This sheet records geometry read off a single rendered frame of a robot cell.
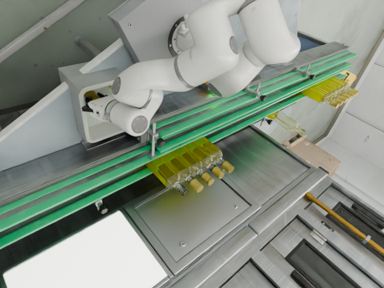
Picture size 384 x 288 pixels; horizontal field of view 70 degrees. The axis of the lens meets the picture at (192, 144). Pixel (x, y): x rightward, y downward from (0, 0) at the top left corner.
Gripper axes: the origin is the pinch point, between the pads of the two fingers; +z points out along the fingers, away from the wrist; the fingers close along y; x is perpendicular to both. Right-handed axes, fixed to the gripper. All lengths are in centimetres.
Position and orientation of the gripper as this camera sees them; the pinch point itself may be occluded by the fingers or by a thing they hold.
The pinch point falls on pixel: (95, 99)
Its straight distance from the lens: 99.5
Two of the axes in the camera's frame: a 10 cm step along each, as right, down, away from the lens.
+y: 7.5, -3.6, 5.5
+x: -0.6, -8.7, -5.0
